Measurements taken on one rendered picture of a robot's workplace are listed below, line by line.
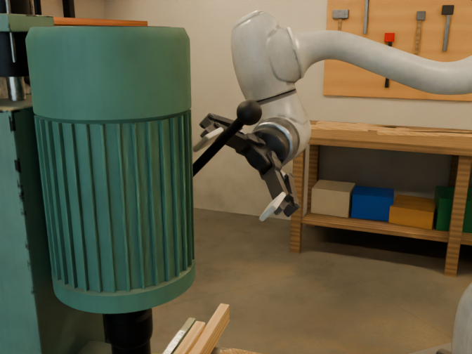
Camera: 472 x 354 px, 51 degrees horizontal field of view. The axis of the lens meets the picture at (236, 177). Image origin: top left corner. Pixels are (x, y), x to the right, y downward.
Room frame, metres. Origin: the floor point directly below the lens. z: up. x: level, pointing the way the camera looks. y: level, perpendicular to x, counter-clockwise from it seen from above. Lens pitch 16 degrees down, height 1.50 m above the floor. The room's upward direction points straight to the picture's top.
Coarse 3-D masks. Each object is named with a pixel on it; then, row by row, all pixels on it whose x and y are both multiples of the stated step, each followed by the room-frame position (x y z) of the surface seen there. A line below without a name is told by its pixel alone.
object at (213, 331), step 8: (224, 304) 0.95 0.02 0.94; (216, 312) 0.92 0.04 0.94; (224, 312) 0.92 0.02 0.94; (216, 320) 0.89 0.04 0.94; (224, 320) 0.92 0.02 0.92; (208, 328) 0.86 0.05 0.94; (216, 328) 0.87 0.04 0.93; (224, 328) 0.92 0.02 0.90; (200, 336) 0.83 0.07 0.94; (208, 336) 0.83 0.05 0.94; (216, 336) 0.87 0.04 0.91; (200, 344) 0.81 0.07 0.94; (208, 344) 0.82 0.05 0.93; (192, 352) 0.78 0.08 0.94; (200, 352) 0.78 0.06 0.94; (208, 352) 0.82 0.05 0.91
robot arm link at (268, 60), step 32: (256, 32) 0.96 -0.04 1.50; (288, 32) 0.97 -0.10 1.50; (320, 32) 0.99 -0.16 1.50; (256, 64) 0.95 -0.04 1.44; (288, 64) 0.95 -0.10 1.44; (352, 64) 0.99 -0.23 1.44; (384, 64) 0.97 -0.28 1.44; (416, 64) 0.97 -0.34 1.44; (448, 64) 0.98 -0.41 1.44; (256, 96) 0.95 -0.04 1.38
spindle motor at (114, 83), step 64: (64, 64) 0.49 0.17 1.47; (128, 64) 0.49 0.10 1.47; (64, 128) 0.50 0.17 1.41; (128, 128) 0.50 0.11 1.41; (64, 192) 0.50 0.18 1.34; (128, 192) 0.50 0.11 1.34; (192, 192) 0.57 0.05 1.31; (64, 256) 0.51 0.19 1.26; (128, 256) 0.49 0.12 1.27; (192, 256) 0.57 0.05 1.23
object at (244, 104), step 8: (240, 104) 0.67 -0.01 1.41; (248, 104) 0.66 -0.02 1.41; (256, 104) 0.67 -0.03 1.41; (240, 112) 0.66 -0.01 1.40; (248, 112) 0.66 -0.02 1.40; (256, 112) 0.66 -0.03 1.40; (240, 120) 0.66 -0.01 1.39; (248, 120) 0.66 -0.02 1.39; (256, 120) 0.66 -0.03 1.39; (232, 128) 0.67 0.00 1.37; (240, 128) 0.67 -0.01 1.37; (224, 136) 0.68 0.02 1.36; (232, 136) 0.68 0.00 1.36; (216, 144) 0.68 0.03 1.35; (224, 144) 0.68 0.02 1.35; (208, 152) 0.68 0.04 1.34; (216, 152) 0.68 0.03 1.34; (200, 160) 0.69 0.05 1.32; (208, 160) 0.69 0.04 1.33; (192, 168) 0.69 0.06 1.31; (200, 168) 0.69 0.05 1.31
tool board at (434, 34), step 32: (352, 0) 3.74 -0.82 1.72; (384, 0) 3.66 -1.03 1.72; (416, 0) 3.59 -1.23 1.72; (448, 0) 3.52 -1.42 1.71; (352, 32) 3.73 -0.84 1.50; (384, 32) 3.66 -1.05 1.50; (416, 32) 3.58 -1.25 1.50; (448, 32) 3.51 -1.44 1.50; (384, 96) 3.64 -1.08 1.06; (416, 96) 3.57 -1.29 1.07; (448, 96) 3.50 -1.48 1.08
